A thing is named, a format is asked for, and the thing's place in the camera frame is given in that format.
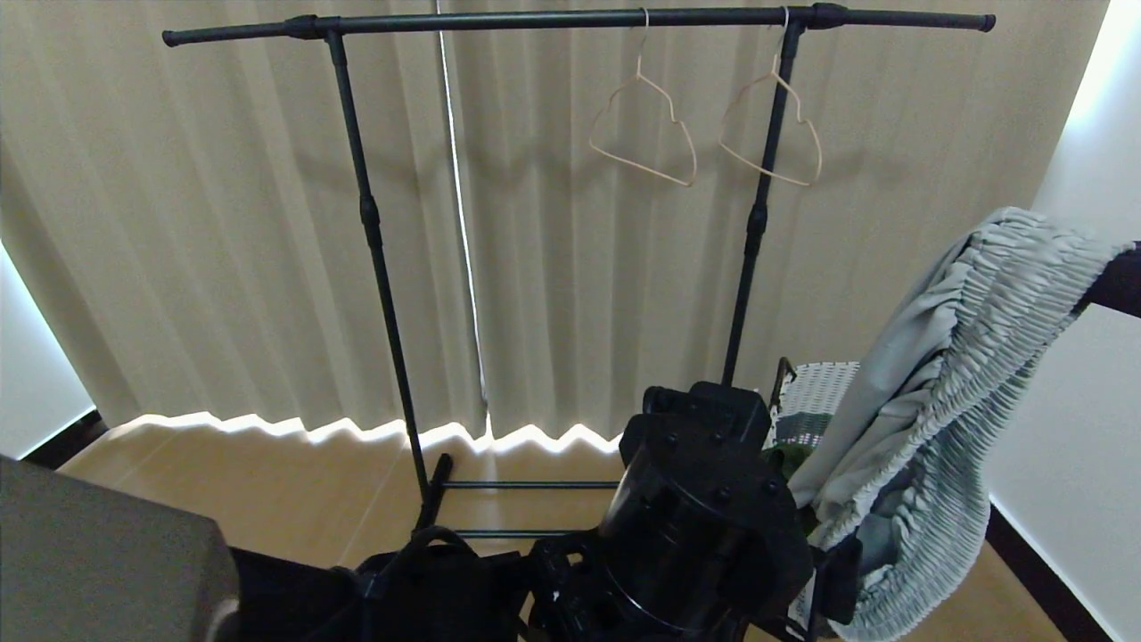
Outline green garment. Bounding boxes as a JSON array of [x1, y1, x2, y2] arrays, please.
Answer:
[[768, 444, 808, 482]]

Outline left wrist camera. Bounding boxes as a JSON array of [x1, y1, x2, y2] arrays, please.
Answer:
[[642, 381, 774, 447]]

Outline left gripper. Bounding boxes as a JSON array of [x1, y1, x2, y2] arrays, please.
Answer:
[[592, 414, 865, 642]]

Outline pale grey shorts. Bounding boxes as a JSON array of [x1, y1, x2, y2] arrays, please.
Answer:
[[788, 206, 1129, 642]]

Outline black clothes rack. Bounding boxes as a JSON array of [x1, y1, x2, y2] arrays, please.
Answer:
[[162, 3, 997, 545]]

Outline beige curtain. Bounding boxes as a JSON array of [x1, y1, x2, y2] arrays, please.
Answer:
[[0, 0, 1112, 447]]

